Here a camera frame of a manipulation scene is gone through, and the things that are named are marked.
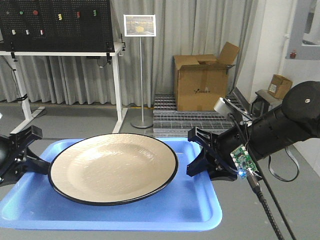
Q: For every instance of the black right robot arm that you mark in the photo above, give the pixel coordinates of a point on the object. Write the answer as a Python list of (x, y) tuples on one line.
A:
[(296, 119)]

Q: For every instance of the sign stand with picture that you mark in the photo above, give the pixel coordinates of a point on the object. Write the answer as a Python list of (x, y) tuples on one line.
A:
[(141, 26)]

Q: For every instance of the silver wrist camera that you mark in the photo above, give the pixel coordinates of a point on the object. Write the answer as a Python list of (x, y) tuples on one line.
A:
[(227, 109)]

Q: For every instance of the black pegboard panel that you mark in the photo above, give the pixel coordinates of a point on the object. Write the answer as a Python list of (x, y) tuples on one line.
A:
[(56, 26)]

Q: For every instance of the beige plate with black rim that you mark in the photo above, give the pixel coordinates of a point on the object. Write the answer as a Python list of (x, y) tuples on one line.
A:
[(113, 169)]

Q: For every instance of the large cardboard box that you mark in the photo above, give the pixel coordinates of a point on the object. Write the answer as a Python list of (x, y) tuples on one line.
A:
[(201, 80)]

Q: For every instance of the green circuit board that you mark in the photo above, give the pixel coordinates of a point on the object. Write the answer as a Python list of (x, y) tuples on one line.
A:
[(243, 161)]

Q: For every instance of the small cardboard box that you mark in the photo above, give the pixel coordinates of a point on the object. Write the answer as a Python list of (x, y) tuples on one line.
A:
[(279, 86)]

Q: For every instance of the metal grating platform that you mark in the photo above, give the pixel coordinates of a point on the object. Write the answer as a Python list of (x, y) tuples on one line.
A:
[(169, 122)]

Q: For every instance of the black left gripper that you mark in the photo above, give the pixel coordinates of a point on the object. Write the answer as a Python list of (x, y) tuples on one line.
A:
[(13, 152)]

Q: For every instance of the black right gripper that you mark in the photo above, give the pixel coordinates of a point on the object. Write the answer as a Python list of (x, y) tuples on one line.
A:
[(216, 159)]

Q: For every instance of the grey curtain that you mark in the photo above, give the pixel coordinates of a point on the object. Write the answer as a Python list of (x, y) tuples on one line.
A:
[(183, 27)]

